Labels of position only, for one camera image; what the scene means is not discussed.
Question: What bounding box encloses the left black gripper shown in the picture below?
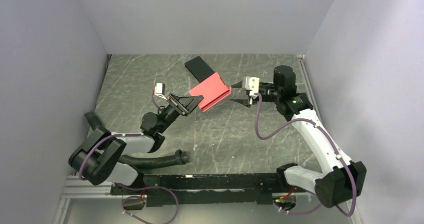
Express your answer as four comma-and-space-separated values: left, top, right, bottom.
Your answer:
157, 92, 205, 134

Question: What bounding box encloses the red paper box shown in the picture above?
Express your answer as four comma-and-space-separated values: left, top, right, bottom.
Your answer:
189, 72, 232, 112

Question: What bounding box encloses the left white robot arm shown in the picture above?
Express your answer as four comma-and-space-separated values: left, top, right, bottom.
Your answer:
68, 93, 203, 194

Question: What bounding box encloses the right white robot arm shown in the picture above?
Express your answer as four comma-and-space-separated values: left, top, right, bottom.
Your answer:
232, 65, 367, 208

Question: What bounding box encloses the black flat box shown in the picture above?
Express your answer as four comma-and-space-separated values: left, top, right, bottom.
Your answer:
184, 56, 215, 83

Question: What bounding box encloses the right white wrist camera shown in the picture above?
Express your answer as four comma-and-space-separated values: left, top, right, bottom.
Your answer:
241, 76, 260, 99

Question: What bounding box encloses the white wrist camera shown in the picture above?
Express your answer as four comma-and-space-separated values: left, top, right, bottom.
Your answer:
153, 83, 168, 100
241, 76, 260, 99

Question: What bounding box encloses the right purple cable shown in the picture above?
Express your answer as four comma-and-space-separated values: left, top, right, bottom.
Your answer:
253, 92, 359, 218

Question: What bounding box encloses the purple cable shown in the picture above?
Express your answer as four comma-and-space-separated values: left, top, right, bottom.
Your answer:
253, 92, 359, 218
77, 90, 180, 224

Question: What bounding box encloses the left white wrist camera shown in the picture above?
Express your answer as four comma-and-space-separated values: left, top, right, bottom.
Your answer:
153, 83, 168, 100

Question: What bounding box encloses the black corrugated hose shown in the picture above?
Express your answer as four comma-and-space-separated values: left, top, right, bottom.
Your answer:
83, 111, 190, 169

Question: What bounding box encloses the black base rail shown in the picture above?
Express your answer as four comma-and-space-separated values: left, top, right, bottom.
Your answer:
110, 173, 305, 207

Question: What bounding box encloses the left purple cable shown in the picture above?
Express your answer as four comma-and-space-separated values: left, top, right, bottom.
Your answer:
77, 90, 180, 224

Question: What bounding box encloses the aluminium frame rail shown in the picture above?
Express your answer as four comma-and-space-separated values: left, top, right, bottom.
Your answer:
52, 174, 364, 224

